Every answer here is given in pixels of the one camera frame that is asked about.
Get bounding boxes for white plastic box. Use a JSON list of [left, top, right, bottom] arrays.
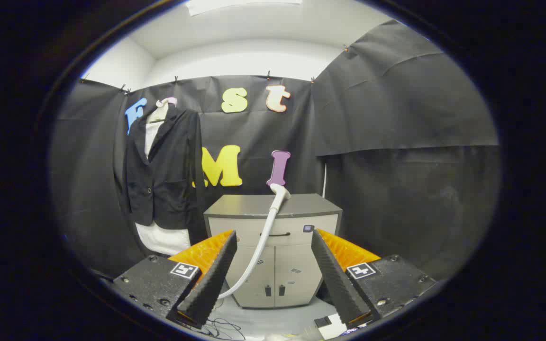
[[313, 313, 350, 340]]

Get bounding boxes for black blazer jacket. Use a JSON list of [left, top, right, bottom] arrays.
[[114, 105, 206, 232]]

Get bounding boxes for cream clothes hanger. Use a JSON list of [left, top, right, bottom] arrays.
[[148, 98, 172, 125]]

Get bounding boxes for black backdrop cloth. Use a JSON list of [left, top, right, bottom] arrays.
[[50, 19, 501, 281]]

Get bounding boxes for white shirt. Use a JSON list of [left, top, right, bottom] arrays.
[[135, 111, 192, 257]]

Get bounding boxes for ceiling light panel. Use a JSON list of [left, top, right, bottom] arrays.
[[185, 0, 303, 17]]

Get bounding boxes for grey cabinet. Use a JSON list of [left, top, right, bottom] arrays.
[[203, 193, 343, 309]]

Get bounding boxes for white garment steamer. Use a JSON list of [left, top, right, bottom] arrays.
[[216, 183, 292, 300]]

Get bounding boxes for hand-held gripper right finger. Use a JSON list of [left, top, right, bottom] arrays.
[[311, 229, 437, 327]]

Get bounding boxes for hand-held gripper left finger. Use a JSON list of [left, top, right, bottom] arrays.
[[112, 230, 238, 330]]

